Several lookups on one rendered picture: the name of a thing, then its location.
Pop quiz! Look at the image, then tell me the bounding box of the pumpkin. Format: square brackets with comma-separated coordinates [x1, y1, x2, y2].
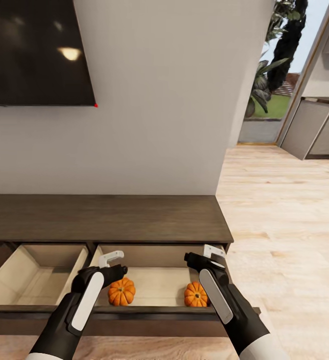
[108, 277, 136, 306]
[184, 281, 211, 307]

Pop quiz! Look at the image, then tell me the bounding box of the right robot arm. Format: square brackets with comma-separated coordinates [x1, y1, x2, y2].
[184, 244, 291, 360]

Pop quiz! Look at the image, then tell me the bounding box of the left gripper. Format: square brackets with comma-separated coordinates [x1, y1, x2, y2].
[102, 264, 128, 288]

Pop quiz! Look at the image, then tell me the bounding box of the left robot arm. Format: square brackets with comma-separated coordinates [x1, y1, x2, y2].
[25, 251, 128, 360]

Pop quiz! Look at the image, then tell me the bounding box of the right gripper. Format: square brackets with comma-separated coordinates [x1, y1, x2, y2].
[184, 252, 208, 271]

